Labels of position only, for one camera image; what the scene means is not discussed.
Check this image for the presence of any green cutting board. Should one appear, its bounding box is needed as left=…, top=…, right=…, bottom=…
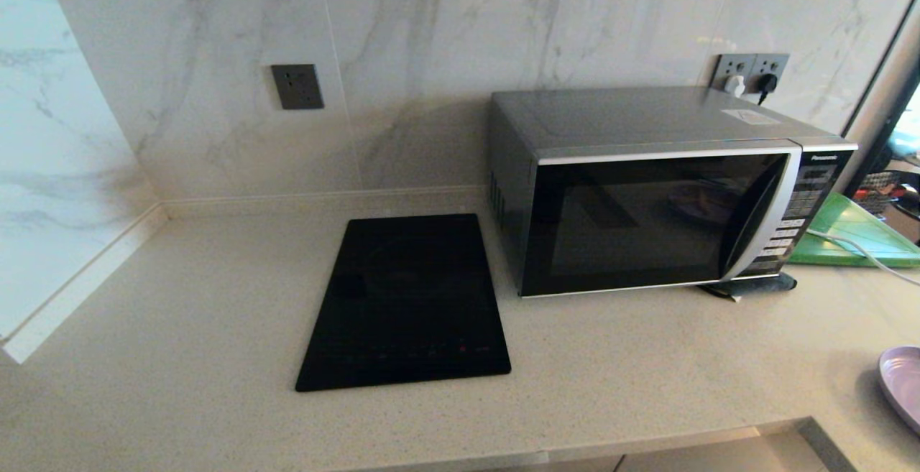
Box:
left=788, top=192, right=920, bottom=268

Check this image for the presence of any silver Panasonic microwave oven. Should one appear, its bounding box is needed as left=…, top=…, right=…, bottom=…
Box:
left=489, top=86, right=859, bottom=298

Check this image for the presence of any dark pad under microwave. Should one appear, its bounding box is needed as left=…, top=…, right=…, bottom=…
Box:
left=699, top=272, right=798, bottom=302

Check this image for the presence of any white power cable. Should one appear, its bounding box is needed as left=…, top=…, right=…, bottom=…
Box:
left=806, top=228, right=920, bottom=288

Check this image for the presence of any black wire basket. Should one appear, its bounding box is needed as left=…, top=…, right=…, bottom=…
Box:
left=852, top=170, right=920, bottom=218

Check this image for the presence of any black glass microwave door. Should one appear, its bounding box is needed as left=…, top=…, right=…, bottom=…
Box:
left=520, top=149, right=803, bottom=297

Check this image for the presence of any black glass induction cooktop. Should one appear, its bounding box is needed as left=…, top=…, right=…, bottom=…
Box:
left=295, top=213, right=512, bottom=392

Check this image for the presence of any light purple plate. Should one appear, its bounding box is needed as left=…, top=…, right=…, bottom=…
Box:
left=878, top=346, right=920, bottom=435

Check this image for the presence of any grey double wall socket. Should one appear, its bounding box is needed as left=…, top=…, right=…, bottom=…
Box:
left=709, top=53, right=791, bottom=99

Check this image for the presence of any dark grey single wall socket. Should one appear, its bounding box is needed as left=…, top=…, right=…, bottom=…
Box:
left=271, top=64, right=325, bottom=111

